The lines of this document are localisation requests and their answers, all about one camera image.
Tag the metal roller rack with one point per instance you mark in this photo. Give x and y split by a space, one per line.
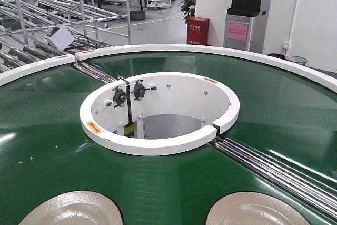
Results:
24 24

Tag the black bearing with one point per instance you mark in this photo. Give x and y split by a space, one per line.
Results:
120 97
139 89

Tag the black bearing right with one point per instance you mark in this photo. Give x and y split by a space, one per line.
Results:
139 89

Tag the steel conveyor rollers front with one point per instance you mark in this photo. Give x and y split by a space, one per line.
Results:
309 190

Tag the steel conveyor rollers rear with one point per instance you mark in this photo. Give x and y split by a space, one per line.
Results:
95 73

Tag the beige textured plate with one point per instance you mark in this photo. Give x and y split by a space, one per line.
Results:
252 208
76 207

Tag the white outer conveyor rim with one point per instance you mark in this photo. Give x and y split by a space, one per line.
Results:
21 71

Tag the grey control box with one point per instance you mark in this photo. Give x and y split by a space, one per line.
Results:
60 37

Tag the wire mesh waste bin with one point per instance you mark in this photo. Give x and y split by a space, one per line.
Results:
298 60

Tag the red fire extinguisher cabinet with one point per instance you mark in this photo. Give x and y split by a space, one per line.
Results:
197 30

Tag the steel conveyor rollers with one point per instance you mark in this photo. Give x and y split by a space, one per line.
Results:
309 190
95 73

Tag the black storage crate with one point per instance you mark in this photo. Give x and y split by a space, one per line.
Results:
137 15

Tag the green circular conveyor belt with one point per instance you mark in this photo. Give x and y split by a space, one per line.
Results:
44 151

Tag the black bearing left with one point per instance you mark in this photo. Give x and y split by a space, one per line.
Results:
120 97

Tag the black water dispenser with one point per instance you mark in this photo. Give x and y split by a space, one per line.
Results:
239 23

